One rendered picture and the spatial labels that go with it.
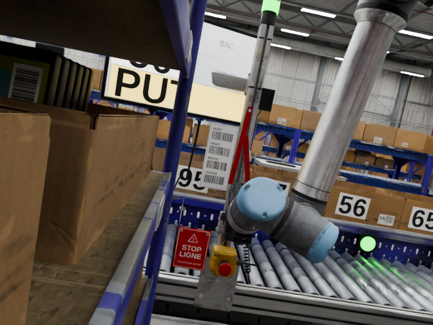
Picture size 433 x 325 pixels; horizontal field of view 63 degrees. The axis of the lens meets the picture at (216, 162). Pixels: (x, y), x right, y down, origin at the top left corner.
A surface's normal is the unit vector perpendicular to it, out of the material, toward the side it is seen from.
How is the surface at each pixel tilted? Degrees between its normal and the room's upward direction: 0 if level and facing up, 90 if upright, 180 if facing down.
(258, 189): 58
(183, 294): 90
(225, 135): 90
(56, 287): 0
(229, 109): 86
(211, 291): 90
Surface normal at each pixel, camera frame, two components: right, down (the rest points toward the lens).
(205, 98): 0.40, 0.11
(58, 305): 0.18, -0.98
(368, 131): 0.04, 0.12
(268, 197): 0.07, -0.42
